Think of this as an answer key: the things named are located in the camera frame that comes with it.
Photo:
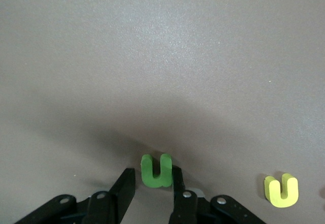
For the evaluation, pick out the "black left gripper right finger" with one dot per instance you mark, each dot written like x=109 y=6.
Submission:
x=177 y=183

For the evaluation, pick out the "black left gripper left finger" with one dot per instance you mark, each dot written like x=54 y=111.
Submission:
x=124 y=191

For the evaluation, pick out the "green letter u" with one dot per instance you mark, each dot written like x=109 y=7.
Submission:
x=156 y=180

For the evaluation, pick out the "yellow letter u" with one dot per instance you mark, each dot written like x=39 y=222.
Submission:
x=281 y=201

